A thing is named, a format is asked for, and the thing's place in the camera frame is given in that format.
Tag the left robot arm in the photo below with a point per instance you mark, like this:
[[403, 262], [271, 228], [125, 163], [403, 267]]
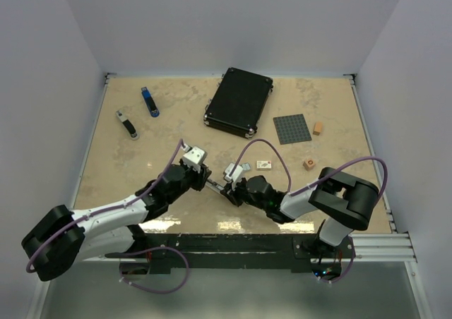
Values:
[[115, 231]]

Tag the wooden block with red ring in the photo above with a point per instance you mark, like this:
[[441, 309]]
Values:
[[309, 164]]

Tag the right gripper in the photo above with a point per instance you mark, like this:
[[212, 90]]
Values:
[[232, 194]]

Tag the plain wooden block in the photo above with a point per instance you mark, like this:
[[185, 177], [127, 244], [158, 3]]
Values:
[[318, 128]]

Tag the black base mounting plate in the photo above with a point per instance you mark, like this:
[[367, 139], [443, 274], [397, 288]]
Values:
[[298, 253]]

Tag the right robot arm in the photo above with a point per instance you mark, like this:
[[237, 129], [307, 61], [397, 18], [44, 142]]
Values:
[[347, 200]]

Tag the grey studded baseplate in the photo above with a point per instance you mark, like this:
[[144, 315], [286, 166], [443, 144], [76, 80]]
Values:
[[291, 129]]

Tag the black hard case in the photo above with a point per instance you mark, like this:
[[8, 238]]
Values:
[[238, 103]]

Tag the blue stapler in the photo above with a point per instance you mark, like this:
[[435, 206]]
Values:
[[149, 102]]

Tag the aluminium frame rail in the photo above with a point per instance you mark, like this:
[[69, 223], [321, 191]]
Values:
[[52, 247]]

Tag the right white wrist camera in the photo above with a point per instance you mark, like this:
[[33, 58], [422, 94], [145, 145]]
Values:
[[231, 174]]

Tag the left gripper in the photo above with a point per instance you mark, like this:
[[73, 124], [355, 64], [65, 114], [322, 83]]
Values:
[[200, 178]]

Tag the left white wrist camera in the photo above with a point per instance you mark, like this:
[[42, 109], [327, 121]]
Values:
[[193, 157]]

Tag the white staples box sleeve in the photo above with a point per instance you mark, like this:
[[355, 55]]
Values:
[[263, 165]]

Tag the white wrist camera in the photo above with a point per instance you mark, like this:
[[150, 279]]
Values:
[[231, 174], [193, 157]]

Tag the black and silver stapler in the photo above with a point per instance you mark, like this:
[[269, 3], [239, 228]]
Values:
[[127, 125]]

